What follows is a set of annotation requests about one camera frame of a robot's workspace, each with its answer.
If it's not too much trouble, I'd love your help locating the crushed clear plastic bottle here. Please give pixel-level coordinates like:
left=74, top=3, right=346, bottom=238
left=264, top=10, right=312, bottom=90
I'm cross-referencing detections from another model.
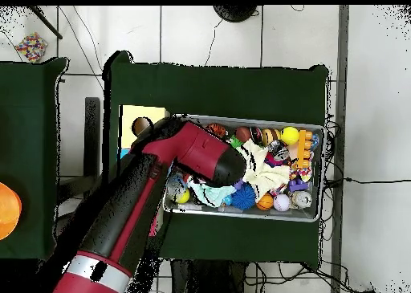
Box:
left=165, top=173, right=186, bottom=201

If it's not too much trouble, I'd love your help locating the green furry googly-eyed toy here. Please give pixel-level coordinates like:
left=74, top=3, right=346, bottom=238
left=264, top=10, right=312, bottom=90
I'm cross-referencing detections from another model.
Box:
left=227, top=136, right=245, bottom=150

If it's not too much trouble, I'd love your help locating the cream knitted cloth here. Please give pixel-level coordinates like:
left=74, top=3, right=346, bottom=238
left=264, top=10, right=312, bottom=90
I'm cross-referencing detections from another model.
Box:
left=238, top=138, right=292, bottom=202

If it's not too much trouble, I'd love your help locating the yellow tennis ball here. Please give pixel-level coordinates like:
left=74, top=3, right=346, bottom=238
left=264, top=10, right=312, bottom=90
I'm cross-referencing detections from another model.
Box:
left=280, top=126, right=300, bottom=146

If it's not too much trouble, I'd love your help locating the yellow smiley ball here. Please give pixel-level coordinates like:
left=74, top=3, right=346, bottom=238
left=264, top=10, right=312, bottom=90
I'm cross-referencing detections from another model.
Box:
left=175, top=188, right=192, bottom=205

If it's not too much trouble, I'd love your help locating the black rod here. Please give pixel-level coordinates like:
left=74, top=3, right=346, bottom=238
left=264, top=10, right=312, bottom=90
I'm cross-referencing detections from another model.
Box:
left=28, top=6, right=63, bottom=40

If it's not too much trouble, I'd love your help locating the dark green side table cloth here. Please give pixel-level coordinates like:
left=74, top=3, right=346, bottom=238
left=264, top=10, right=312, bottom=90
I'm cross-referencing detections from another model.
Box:
left=0, top=57, right=71, bottom=263

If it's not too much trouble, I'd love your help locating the black round base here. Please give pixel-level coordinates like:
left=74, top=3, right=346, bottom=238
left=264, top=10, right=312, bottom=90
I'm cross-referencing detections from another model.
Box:
left=213, top=5, right=258, bottom=23

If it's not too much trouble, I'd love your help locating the mint green cloth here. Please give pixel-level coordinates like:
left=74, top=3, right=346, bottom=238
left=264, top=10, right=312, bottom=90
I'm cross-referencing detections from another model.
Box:
left=188, top=181, right=238, bottom=208

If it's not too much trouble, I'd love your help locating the clear mesh bin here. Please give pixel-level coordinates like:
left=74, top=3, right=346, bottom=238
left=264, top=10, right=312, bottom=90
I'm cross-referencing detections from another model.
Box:
left=164, top=112, right=325, bottom=223

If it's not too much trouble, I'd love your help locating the colourful patterned packet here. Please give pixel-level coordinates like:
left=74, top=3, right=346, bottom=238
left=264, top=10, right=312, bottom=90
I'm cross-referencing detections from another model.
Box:
left=14, top=32, right=49, bottom=64

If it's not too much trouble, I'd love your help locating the orange toy brick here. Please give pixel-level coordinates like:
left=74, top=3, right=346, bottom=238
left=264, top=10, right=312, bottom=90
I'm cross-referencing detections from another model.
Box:
left=296, top=129, right=315, bottom=170

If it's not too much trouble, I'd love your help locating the grey metal strip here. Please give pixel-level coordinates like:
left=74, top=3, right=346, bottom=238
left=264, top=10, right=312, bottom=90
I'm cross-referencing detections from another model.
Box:
left=330, top=5, right=351, bottom=293

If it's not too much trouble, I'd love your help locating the wooden box with three holes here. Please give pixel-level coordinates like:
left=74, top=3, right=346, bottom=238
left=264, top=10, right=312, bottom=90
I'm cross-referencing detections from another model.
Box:
left=117, top=104, right=172, bottom=238

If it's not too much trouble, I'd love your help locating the small blue spiky ball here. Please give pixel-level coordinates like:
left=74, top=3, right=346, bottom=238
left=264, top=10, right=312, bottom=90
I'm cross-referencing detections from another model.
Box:
left=230, top=183, right=258, bottom=210

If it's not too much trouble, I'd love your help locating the orange round object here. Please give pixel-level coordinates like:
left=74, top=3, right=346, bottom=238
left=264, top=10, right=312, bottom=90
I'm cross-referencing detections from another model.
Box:
left=0, top=181, right=23, bottom=242

